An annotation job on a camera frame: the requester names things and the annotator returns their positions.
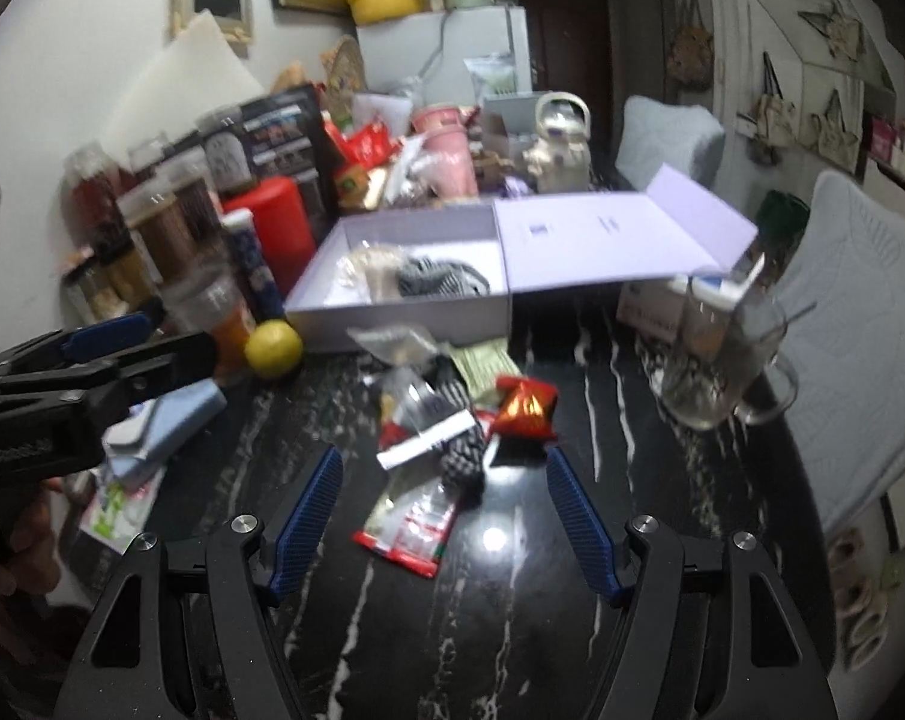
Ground white robot-shaped teapot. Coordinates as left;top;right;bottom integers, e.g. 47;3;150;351
522;92;593;194

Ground white blue packet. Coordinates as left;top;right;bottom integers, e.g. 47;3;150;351
666;247;769;308

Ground beige hanging tote bag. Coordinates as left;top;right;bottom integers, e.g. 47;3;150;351
808;90;862;166
738;52;802;158

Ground chair with grey-blue cushion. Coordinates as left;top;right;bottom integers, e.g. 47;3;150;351
613;96;727;192
753;169;905;533

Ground blue tube with white cap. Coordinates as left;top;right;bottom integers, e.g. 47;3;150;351
222;210;284;320

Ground clear plastic packet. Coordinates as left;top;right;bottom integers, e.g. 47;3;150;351
377;364;476;470

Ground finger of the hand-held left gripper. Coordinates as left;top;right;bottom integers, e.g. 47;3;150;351
0;298;167;391
0;330;221;428

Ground black white striped cloth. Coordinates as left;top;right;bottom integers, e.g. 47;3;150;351
433;364;493;512

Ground large clear jar brown contents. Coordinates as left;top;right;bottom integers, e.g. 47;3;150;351
118;184;199;286

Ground white paper in clear bag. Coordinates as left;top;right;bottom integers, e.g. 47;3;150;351
351;90;416;143

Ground black printed packaging bag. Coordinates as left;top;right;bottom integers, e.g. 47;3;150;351
238;86;328;215

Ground light blue cloth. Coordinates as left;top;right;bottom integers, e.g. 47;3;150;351
103;379;229;481

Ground open clear jar amber liquid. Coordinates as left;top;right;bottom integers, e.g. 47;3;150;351
163;262;259;387

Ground green paper packet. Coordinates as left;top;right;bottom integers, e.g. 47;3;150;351
448;341;525;398

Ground lavender cardboard box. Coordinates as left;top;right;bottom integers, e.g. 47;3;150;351
283;165;761;355

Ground glass mug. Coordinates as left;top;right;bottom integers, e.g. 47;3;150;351
651;270;799;432

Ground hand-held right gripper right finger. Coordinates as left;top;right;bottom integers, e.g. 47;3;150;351
546;446;844;720

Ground brown hanging tote bag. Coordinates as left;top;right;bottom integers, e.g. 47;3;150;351
666;0;716;91

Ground beige wall intercom panel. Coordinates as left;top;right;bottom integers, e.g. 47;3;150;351
169;0;254;53

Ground yellow lemon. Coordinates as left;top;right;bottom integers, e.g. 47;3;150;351
244;320;304;380

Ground green white paper leaflet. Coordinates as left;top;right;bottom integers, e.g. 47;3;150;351
77;465;169;548

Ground beige slipper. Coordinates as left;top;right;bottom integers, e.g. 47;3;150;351
828;527;885;586
835;585;896;672

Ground lace-edged gingham cloth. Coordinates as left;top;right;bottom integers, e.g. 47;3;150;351
396;253;493;301

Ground white foam board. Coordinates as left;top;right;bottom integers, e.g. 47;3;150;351
100;9;266;158

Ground clear jar dark contents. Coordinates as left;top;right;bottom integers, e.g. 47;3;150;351
156;150;224;241

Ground small white cardboard box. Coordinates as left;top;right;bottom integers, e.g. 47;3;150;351
618;281;694;350

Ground white fridge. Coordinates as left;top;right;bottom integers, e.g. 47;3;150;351
355;6;532;110

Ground red white snack packet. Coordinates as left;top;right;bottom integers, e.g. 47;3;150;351
351;480;460;580

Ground red plastic canister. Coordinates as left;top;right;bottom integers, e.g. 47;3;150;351
221;176;319;301

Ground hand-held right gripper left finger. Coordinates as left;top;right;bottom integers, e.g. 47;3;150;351
61;444;344;720

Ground dark wooden door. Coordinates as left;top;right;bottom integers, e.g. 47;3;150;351
516;0;615;117

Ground clear jar red contents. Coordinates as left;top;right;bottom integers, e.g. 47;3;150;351
62;142;134;256

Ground red foil candy packet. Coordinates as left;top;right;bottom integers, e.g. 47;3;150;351
490;375;560;440

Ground red packaging bag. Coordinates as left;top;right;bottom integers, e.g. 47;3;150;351
325;116;404;207

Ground dark jar with white label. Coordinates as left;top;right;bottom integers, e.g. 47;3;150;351
197;109;259;192

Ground beige cord bundle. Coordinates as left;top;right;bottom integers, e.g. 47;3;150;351
338;241;404;301

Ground amber glass jar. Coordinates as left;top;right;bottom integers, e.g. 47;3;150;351
77;247;161;323

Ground person's left hand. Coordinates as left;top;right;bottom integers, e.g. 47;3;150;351
0;476;74;661

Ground shelf of small bottles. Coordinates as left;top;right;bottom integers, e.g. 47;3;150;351
865;52;905;203

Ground green white pouch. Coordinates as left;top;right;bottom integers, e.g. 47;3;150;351
463;52;517;98

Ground pink paper cup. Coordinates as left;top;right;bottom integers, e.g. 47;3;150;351
409;105;470;155

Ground clear bag with beige contents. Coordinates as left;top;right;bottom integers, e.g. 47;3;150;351
345;325;442;372

